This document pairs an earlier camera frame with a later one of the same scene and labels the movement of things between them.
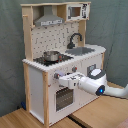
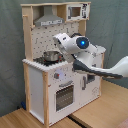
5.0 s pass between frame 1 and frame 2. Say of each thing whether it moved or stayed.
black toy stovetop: stayed
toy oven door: stayed
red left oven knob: stayed
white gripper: moved
